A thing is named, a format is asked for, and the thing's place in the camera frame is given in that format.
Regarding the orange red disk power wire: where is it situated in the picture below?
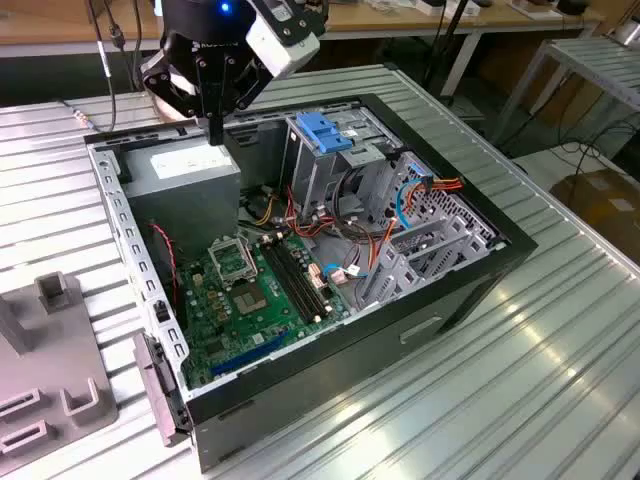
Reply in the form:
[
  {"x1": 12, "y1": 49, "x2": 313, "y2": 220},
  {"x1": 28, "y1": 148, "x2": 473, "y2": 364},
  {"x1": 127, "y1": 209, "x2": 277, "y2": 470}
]
[{"x1": 418, "y1": 171, "x2": 466, "y2": 195}]

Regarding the grey metal disk bay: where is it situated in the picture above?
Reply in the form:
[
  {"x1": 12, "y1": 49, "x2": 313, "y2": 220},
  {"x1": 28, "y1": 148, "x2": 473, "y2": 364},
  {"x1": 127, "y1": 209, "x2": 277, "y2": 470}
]
[{"x1": 357, "y1": 192, "x2": 506, "y2": 309}]

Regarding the blue plastic drive latch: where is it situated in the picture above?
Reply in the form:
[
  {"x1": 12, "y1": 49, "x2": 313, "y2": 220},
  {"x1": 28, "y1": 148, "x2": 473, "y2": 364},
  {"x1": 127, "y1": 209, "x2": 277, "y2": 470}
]
[{"x1": 295, "y1": 112, "x2": 354, "y2": 156}]

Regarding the grey power supply unit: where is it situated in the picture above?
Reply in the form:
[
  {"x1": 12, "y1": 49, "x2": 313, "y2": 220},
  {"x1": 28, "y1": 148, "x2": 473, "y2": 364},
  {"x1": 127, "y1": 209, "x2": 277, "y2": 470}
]
[{"x1": 119, "y1": 135, "x2": 244, "y2": 256}]

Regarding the grey metal drive cage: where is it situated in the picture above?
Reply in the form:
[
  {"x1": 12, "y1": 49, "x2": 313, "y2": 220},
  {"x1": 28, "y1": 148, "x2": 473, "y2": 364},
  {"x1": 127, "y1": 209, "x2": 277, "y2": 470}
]
[{"x1": 278, "y1": 105, "x2": 407, "y2": 241}]

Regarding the silver socket cover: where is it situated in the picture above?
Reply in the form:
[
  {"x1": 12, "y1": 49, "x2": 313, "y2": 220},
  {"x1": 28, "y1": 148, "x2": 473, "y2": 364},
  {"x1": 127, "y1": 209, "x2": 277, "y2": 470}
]
[{"x1": 206, "y1": 233, "x2": 258, "y2": 289}]

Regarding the black RAM slot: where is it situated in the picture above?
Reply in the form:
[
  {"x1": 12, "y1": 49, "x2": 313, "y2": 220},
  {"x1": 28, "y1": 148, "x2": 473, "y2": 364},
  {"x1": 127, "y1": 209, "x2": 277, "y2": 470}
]
[
  {"x1": 274, "y1": 239, "x2": 328, "y2": 319},
  {"x1": 268, "y1": 240, "x2": 321, "y2": 322},
  {"x1": 280, "y1": 237, "x2": 335, "y2": 316},
  {"x1": 262, "y1": 242, "x2": 315, "y2": 325}
]

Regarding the CPU socket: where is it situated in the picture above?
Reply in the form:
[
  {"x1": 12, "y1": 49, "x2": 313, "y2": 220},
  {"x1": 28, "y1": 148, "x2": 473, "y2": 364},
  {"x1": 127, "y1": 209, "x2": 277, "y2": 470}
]
[{"x1": 229, "y1": 282, "x2": 272, "y2": 318}]

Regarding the long wooden desk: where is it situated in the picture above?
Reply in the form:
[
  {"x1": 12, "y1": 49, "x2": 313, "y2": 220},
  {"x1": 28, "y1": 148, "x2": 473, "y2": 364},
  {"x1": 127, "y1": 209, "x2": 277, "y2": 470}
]
[{"x1": 0, "y1": 0, "x2": 606, "y2": 96}]

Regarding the large brown cardboard box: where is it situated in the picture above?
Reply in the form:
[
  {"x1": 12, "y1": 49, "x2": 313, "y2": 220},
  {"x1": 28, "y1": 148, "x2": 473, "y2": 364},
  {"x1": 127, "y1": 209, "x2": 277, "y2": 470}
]
[{"x1": 477, "y1": 37, "x2": 616, "y2": 126}]

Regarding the green motherboard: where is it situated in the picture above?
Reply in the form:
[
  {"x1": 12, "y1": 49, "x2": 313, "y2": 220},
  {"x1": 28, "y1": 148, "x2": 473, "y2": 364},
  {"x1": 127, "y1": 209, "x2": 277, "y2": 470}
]
[{"x1": 177, "y1": 232, "x2": 351, "y2": 387}]

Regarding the long blue expansion slot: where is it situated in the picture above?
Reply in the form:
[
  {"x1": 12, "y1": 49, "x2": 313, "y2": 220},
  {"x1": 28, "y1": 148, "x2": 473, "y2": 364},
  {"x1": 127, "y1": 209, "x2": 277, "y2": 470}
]
[{"x1": 208, "y1": 327, "x2": 292, "y2": 380}]

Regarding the grey parts rack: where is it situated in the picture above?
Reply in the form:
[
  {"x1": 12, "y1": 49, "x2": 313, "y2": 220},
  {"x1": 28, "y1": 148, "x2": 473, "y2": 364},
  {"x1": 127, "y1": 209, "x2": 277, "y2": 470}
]
[{"x1": 0, "y1": 271, "x2": 120, "y2": 464}]

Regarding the white desk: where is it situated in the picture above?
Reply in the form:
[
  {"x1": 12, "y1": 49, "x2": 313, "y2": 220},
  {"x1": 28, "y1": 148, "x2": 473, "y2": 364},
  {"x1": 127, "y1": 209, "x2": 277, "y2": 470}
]
[{"x1": 512, "y1": 142, "x2": 640, "y2": 201}]

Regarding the grey black case latch flap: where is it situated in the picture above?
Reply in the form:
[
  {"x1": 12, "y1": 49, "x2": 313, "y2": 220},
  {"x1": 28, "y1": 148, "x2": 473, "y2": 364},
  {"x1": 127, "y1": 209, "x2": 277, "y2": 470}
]
[{"x1": 132, "y1": 332, "x2": 194, "y2": 447}]

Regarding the black PC case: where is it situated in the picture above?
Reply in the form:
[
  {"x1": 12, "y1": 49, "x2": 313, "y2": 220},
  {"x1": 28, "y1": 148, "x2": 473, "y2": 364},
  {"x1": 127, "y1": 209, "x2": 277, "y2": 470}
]
[{"x1": 82, "y1": 92, "x2": 540, "y2": 474}]

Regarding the slatted metal table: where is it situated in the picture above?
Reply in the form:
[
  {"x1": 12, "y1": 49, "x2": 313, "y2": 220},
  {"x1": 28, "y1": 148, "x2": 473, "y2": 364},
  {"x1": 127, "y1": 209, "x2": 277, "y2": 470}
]
[{"x1": 492, "y1": 37, "x2": 640, "y2": 146}]

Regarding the cardboard box white label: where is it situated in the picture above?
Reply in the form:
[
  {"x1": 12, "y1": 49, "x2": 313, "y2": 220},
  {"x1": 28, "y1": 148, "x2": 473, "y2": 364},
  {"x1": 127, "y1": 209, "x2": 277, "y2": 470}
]
[{"x1": 549, "y1": 168, "x2": 640, "y2": 251}]

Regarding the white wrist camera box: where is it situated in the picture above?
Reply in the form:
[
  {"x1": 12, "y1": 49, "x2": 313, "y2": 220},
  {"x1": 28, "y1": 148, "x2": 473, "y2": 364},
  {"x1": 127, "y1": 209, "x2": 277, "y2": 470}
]
[{"x1": 244, "y1": 0, "x2": 322, "y2": 80}]

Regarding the black cable brass connector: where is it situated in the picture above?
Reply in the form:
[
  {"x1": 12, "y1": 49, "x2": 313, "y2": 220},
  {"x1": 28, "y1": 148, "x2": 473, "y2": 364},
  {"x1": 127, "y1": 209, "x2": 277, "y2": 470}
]
[{"x1": 73, "y1": 0, "x2": 121, "y2": 134}]

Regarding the red orange wire bundle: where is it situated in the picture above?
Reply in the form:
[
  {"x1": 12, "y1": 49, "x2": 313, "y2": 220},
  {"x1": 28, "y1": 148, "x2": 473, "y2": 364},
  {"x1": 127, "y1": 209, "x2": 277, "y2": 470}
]
[{"x1": 284, "y1": 184, "x2": 361, "y2": 246}]

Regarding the red black twisted wire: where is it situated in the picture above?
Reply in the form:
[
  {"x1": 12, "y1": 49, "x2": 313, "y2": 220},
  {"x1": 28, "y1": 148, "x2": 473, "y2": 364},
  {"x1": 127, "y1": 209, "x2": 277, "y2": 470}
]
[{"x1": 148, "y1": 221, "x2": 181, "y2": 312}]

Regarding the blue SATA wire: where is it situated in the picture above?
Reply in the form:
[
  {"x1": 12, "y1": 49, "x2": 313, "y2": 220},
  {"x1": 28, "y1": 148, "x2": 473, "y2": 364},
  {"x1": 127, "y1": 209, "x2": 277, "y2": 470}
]
[{"x1": 322, "y1": 160, "x2": 432, "y2": 282}]

